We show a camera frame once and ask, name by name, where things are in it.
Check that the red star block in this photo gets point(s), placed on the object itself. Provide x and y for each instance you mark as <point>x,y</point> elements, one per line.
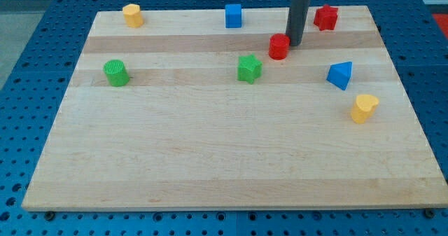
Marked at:
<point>326,17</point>

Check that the yellow hexagon block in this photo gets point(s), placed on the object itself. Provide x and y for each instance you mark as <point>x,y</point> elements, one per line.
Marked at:
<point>132,15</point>

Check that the green cylinder block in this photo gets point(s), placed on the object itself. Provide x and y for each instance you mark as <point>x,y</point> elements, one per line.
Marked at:
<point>116,73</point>

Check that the red cylinder block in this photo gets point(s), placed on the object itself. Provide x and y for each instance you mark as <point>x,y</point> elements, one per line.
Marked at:
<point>278,46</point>

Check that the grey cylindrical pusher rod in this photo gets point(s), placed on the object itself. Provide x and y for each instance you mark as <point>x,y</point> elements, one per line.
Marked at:
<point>297,16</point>

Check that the light wooden board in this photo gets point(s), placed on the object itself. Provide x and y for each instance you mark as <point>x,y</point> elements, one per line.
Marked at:
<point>185,134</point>

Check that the blue triangle block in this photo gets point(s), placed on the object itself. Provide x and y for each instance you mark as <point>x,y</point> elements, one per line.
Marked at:
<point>340,74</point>

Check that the yellow heart block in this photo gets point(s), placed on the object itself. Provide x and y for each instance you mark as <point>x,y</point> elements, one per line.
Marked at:
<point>364,107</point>

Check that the blue cube block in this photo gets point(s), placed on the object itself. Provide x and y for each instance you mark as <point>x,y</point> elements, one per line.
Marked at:
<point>233,16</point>

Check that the green star block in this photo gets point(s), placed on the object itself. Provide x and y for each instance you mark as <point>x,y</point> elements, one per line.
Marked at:
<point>249,68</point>

